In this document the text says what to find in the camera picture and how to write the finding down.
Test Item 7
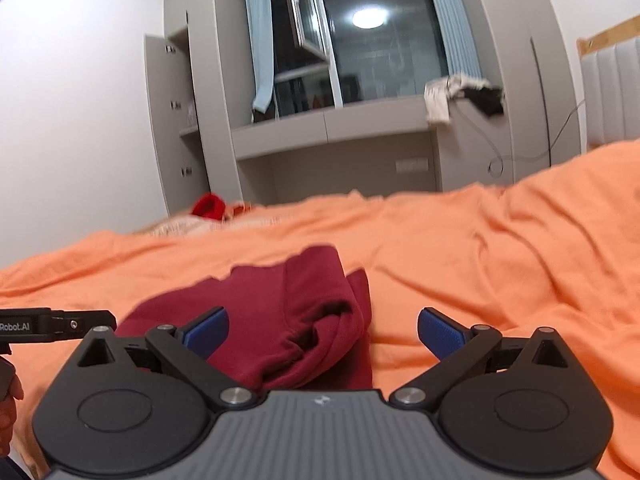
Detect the pleated light blue curtain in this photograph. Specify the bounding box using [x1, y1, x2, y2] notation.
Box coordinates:
[419, 0, 484, 82]

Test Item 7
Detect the thin grey cable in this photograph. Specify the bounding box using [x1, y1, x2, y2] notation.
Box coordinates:
[514, 99, 587, 164]

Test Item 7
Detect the grey padded headboard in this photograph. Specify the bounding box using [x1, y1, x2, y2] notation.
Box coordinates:
[581, 37, 640, 151]

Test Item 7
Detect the grey cabinet with shelves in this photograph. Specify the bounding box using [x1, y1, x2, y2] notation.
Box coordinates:
[162, 0, 242, 211]

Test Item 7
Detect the grey window bench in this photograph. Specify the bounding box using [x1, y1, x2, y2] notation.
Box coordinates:
[230, 94, 482, 197]

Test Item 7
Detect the large glass window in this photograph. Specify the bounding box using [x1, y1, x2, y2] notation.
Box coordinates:
[269, 0, 452, 117]

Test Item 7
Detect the open window sash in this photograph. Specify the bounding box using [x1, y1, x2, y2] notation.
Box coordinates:
[282, 0, 329, 59]

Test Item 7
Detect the orange blanket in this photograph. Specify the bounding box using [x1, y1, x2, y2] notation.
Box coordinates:
[0, 140, 640, 480]

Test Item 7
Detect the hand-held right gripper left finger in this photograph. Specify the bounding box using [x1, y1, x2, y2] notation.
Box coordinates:
[75, 306, 257, 409]

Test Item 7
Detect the plain light blue curtain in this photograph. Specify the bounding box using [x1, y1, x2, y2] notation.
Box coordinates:
[242, 0, 277, 114]

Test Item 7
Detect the open grey cabinet door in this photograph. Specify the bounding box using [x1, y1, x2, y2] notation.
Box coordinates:
[144, 33, 211, 219]

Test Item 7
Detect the black cable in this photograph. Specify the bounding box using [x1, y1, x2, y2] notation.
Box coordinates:
[459, 104, 506, 179]

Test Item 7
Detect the person's left hand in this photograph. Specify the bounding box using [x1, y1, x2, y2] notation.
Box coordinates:
[0, 370, 24, 459]

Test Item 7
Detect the black garment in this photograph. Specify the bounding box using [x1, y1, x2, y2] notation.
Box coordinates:
[462, 84, 505, 117]

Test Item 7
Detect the white garment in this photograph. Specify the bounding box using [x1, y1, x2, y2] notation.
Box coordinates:
[423, 74, 494, 125]

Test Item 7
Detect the pale pink cloth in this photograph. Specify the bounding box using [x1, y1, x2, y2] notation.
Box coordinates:
[144, 202, 282, 239]

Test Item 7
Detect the bright red cloth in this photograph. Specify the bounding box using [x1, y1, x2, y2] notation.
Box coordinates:
[192, 192, 226, 221]

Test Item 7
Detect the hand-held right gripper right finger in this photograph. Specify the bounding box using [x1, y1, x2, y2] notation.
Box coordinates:
[390, 307, 572, 409]

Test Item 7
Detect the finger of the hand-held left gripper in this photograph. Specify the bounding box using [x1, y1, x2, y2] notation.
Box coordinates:
[50, 309, 118, 344]

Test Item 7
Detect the wooden bed frame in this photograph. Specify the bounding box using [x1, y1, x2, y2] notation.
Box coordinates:
[575, 15, 640, 54]

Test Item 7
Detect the dark red sweater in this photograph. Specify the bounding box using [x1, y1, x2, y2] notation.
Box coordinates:
[115, 244, 374, 394]

